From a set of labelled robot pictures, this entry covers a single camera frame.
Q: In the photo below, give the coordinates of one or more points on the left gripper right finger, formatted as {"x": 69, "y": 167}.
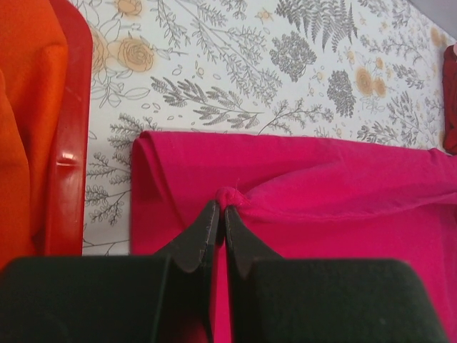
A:
{"x": 274, "y": 299}

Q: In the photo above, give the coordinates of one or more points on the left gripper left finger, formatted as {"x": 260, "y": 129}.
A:
{"x": 163, "y": 297}

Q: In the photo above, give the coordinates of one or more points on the magenta t-shirt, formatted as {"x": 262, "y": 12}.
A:
{"x": 306, "y": 198}

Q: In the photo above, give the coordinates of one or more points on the red plastic bin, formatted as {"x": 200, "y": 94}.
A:
{"x": 67, "y": 88}

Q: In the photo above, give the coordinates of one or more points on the floral patterned table mat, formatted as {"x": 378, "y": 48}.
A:
{"x": 355, "y": 70}

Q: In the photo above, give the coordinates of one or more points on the orange t-shirt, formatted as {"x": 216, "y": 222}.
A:
{"x": 34, "y": 55}

